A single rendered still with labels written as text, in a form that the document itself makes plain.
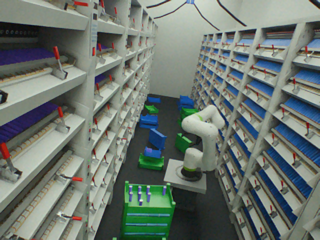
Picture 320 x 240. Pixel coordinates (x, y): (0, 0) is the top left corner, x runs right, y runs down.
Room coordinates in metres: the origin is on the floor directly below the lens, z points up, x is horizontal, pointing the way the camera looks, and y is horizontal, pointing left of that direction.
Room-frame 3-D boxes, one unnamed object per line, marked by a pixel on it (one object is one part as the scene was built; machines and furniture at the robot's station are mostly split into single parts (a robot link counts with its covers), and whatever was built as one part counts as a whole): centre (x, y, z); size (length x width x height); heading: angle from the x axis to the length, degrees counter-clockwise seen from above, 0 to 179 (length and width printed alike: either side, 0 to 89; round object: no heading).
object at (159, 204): (1.10, -0.02, 0.52); 0.30 x 0.20 x 0.08; 101
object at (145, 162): (2.30, 0.00, 0.04); 0.30 x 0.20 x 0.08; 91
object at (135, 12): (2.27, 0.42, 0.87); 0.20 x 0.09 x 1.74; 91
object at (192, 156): (1.73, -0.37, 0.49); 0.16 x 0.13 x 0.19; 58
